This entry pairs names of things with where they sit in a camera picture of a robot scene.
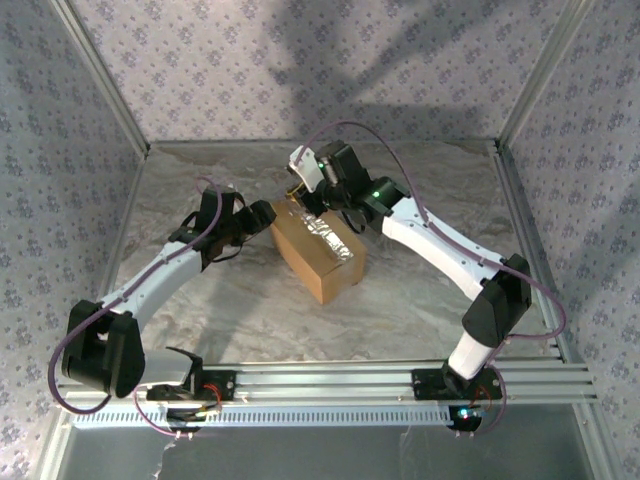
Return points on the yellow black utility knife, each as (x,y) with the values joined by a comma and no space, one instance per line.
(294,190)

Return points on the brown cardboard express box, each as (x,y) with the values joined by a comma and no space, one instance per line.
(330,280)

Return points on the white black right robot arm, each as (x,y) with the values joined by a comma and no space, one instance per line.
(440,250)

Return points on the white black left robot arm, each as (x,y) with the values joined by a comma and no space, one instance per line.
(150,280)

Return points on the clear shiny tape strip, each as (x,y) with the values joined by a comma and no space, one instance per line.
(325,232)

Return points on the white torn film scrap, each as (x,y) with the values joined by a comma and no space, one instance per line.
(161,457)

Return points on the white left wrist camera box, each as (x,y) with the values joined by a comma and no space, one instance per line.
(233,188)

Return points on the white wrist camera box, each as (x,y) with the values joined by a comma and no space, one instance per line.
(233,188)
(307,170)

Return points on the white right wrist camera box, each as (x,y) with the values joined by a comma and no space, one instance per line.
(307,170)

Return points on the aluminium floor rail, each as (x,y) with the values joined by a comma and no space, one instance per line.
(530,240)
(117,240)

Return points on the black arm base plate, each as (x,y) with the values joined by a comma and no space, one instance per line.
(225,385)
(425,385)

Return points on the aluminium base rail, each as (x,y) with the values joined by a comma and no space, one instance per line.
(325,380)

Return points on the aluminium frame post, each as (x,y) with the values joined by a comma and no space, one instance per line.
(101,75)
(545,75)

